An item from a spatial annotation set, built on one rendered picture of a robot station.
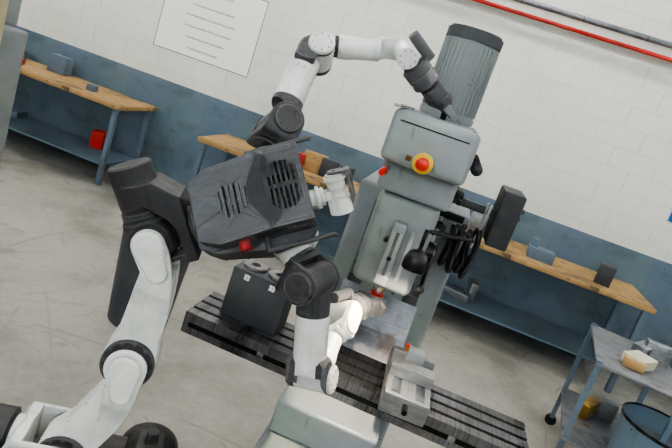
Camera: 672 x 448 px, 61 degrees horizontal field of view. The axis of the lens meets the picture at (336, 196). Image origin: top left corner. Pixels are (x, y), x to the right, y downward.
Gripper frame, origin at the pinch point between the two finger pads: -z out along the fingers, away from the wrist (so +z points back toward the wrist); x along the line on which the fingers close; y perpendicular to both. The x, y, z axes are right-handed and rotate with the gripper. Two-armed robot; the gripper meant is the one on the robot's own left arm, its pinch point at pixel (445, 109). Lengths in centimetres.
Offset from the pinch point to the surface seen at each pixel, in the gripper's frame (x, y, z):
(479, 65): -11.8, 21.3, -1.8
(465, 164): 24.5, -11.5, -5.6
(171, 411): -98, -184, -67
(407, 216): 8.0, -32.3, -14.8
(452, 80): -14.2, 11.5, -0.2
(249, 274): -20, -86, -5
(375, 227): 3.8, -42.1, -12.3
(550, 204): -305, 111, -298
